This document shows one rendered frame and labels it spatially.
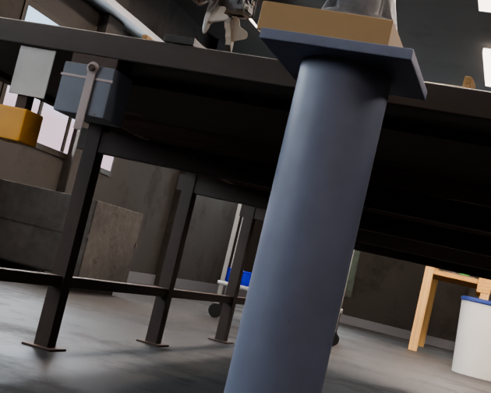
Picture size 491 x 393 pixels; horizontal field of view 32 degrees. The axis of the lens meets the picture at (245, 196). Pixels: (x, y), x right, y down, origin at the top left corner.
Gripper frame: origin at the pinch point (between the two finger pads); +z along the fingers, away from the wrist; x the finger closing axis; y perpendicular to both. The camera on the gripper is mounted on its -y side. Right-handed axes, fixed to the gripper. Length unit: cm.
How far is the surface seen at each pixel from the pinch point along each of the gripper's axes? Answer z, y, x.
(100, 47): 10.5, -15.8, -23.8
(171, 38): 6.0, 1.3, -21.9
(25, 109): 28.6, -30.2, -27.1
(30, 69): 18.3, -33.6, -25.0
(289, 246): 48, 52, -48
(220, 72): 11.8, 14.8, -19.9
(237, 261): 51, -110, 272
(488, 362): 84, -3, 567
